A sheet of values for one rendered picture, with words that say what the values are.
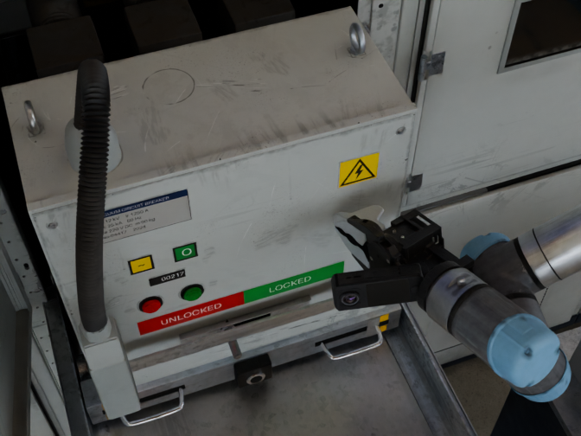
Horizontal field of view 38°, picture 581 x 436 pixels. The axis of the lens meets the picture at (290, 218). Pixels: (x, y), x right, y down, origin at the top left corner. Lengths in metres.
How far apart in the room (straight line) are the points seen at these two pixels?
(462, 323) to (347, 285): 0.15
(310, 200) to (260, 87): 0.16
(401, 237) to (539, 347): 0.24
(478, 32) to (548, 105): 0.30
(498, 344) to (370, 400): 0.52
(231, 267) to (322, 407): 0.36
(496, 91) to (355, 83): 0.49
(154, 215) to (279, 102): 0.21
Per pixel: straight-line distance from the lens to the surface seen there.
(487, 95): 1.56
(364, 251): 1.14
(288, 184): 1.10
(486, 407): 2.45
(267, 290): 1.28
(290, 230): 1.18
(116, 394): 1.18
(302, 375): 1.48
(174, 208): 1.07
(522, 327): 0.98
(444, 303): 1.02
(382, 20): 1.35
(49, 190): 1.04
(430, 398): 1.47
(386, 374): 1.49
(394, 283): 1.06
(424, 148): 1.59
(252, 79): 1.13
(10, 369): 1.54
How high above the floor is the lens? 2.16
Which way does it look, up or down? 52 degrees down
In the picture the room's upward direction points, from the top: straight up
